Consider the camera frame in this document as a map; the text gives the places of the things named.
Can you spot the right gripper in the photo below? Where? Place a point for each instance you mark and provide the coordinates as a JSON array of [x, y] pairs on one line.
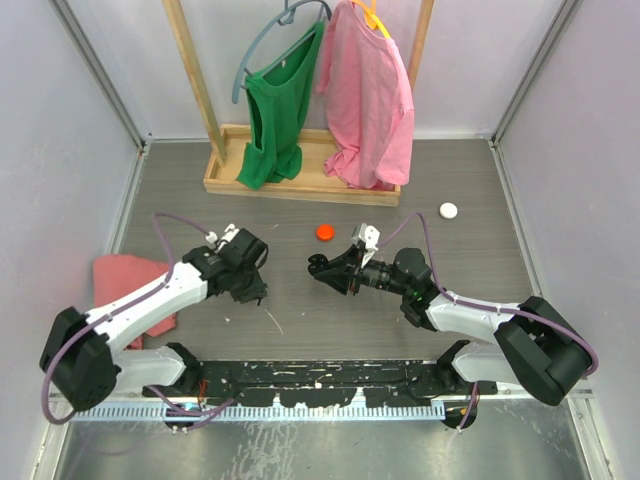
[[344, 270]]

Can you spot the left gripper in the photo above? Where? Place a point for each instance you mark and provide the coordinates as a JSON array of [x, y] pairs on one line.
[[253, 292]]

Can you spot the orange earbud case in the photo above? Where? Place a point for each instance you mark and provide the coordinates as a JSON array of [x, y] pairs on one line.
[[325, 232]]

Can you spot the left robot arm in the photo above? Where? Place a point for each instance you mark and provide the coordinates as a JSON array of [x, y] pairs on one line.
[[86, 356]]

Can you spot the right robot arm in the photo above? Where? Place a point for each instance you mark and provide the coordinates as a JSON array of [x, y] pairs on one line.
[[529, 344]]

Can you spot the wooden clothes rack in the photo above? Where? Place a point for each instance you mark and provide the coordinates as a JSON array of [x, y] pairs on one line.
[[228, 140]]

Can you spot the pink t-shirt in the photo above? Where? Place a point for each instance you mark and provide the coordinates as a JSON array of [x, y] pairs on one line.
[[368, 104]]

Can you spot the green t-shirt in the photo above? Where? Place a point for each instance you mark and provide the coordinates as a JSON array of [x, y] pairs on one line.
[[278, 98]]

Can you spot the yellow hanger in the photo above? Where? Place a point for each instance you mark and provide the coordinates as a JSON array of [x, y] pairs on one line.
[[371, 18]]

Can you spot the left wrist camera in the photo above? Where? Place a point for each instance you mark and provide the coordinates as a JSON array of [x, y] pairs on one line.
[[218, 241]]

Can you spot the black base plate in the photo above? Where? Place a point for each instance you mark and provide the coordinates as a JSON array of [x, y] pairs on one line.
[[393, 383]]

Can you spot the white cable duct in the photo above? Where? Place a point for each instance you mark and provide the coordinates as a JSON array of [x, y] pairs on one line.
[[356, 411]]

